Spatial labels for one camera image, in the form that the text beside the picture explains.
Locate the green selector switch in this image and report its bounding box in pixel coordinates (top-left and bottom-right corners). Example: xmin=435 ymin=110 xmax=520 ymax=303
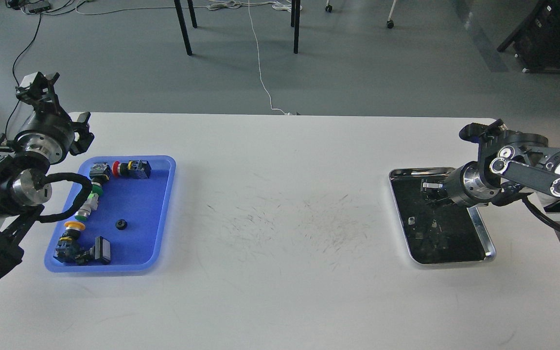
xmin=89 ymin=162 xmax=112 ymax=196

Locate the blue plastic tray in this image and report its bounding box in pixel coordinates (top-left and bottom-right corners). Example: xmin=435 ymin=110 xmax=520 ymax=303
xmin=44 ymin=155 xmax=177 ymax=273

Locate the silver metal tray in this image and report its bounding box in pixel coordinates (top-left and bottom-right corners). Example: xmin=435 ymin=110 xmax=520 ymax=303
xmin=389 ymin=168 xmax=496 ymax=266

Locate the yellow push button switch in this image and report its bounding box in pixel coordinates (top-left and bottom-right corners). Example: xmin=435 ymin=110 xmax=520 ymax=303
xmin=53 ymin=221 xmax=86 ymax=263

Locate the black table leg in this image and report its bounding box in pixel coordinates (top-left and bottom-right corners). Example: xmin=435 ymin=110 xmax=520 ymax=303
xmin=173 ymin=0 xmax=193 ymax=57
xmin=290 ymin=0 xmax=301 ymax=54

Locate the red emergency stop button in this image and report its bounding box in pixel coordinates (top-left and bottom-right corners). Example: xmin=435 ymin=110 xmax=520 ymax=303
xmin=111 ymin=160 xmax=152 ymax=179

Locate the black cabinet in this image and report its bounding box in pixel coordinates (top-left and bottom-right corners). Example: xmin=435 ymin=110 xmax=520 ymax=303
xmin=496 ymin=0 xmax=560 ymax=73

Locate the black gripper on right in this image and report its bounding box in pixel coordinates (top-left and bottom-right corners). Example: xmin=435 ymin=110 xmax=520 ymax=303
xmin=420 ymin=162 xmax=500 ymax=208

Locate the white cable on floor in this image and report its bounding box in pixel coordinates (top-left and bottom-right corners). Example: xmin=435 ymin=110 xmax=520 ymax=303
xmin=208 ymin=0 xmax=303 ymax=116

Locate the black square push button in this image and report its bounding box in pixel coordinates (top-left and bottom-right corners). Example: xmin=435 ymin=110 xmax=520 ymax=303
xmin=75 ymin=236 xmax=111 ymax=264

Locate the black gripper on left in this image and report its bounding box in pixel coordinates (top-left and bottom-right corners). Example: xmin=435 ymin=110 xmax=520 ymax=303
xmin=14 ymin=71 xmax=95 ymax=164

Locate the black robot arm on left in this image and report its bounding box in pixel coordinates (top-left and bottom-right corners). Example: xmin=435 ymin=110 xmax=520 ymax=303
xmin=0 ymin=71 xmax=95 ymax=279

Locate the black cable on floor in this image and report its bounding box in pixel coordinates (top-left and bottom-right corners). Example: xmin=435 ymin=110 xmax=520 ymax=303
xmin=5 ymin=14 xmax=42 ymax=139

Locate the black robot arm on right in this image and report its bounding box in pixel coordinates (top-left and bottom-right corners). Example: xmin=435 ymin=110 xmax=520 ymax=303
xmin=421 ymin=119 xmax=560 ymax=232

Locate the green push button switch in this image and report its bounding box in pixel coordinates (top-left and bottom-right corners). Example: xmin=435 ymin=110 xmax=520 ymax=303
xmin=73 ymin=192 xmax=102 ymax=222

